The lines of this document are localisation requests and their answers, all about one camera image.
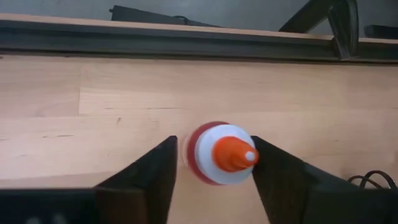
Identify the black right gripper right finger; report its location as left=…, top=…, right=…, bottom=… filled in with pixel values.
left=250, top=135, right=398, bottom=224

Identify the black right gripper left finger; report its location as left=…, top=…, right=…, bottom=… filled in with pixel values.
left=0, top=135, right=178, bottom=224

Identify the orange-capped red bottle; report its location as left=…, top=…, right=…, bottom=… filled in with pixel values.
left=185, top=120, right=261, bottom=187

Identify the black flat strip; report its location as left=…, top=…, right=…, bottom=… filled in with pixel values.
left=108, top=4, right=218, bottom=28

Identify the black lamp power cable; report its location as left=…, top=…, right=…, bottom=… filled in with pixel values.
left=347, top=169, right=398, bottom=190

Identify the black aluminium table frame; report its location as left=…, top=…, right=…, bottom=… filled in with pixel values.
left=0, top=18, right=398, bottom=65

